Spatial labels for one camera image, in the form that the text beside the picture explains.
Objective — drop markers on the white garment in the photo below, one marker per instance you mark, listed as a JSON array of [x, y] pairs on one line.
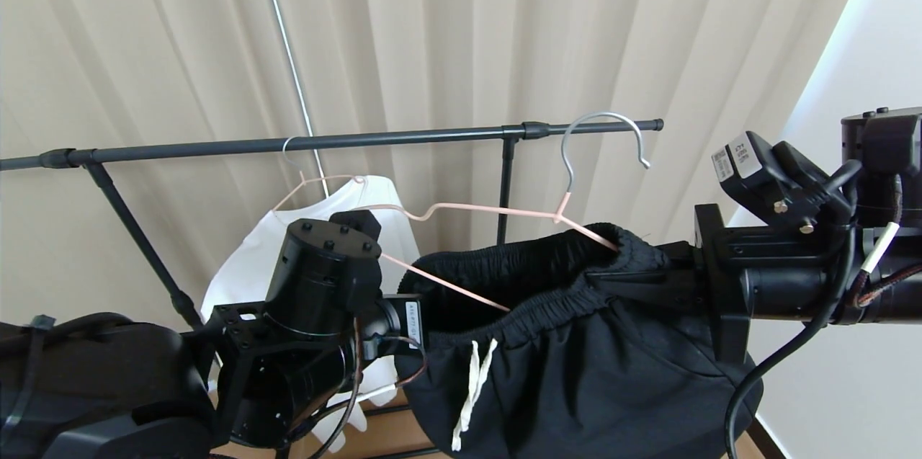
[[238, 264]]

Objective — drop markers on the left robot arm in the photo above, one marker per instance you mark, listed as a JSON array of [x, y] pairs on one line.
[[108, 372]]

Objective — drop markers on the pink clothes hanger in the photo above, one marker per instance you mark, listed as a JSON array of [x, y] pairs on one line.
[[490, 210], [302, 189]]

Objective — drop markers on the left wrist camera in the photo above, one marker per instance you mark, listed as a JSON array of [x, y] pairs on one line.
[[356, 221]]

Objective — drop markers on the black clothes rack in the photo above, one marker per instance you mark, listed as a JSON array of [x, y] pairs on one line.
[[216, 148]]

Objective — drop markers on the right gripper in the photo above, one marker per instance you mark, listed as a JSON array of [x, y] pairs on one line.
[[778, 279]]

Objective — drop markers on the black garment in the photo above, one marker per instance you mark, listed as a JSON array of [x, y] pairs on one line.
[[612, 387]]

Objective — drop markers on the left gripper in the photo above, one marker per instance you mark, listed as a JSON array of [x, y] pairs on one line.
[[407, 322]]

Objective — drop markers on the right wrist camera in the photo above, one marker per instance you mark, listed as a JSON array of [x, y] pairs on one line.
[[771, 178]]

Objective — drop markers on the beige curtain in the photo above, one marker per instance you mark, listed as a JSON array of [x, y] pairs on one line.
[[504, 27]]

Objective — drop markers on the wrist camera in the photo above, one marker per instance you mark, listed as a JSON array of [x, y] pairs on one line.
[[356, 221], [771, 178]]

